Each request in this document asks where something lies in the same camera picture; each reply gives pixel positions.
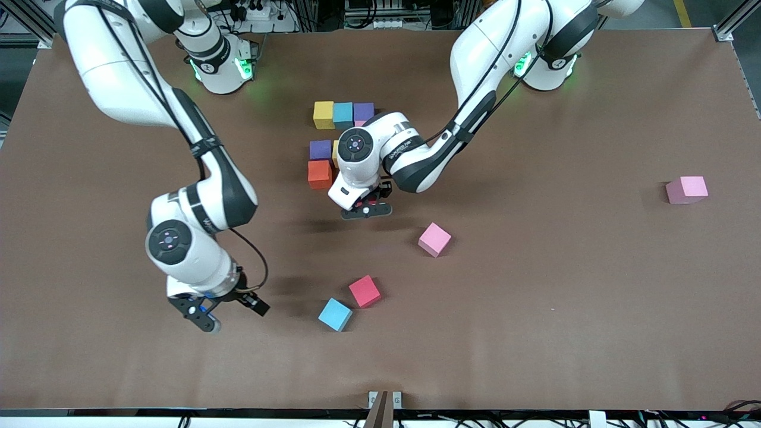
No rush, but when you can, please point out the orange foam cube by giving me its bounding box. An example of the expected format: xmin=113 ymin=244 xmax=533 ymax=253
xmin=307 ymin=159 xmax=333 ymax=190

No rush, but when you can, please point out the white power strip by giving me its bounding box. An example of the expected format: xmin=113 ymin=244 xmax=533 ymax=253
xmin=231 ymin=2 xmax=273 ymax=22

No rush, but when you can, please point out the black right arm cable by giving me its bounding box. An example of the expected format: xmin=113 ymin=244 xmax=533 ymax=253
xmin=229 ymin=228 xmax=269 ymax=292

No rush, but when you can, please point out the silver metal bracket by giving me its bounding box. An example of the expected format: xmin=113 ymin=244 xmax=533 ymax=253
xmin=368 ymin=391 xmax=403 ymax=411

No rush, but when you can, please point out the brown camera post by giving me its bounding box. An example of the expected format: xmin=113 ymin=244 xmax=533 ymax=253
xmin=363 ymin=391 xmax=391 ymax=428

